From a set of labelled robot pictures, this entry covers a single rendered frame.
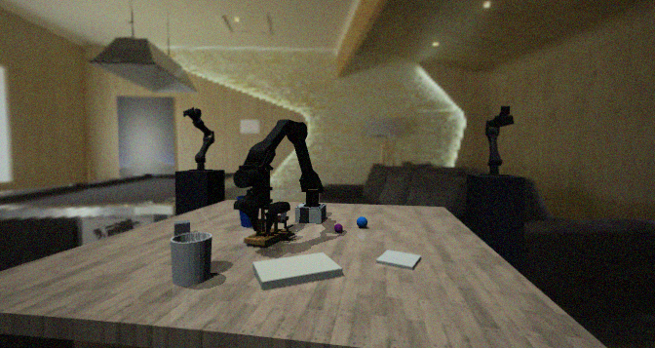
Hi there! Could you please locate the blue ball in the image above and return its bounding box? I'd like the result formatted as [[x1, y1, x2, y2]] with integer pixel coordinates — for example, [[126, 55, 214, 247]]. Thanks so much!
[[357, 216, 367, 228]]

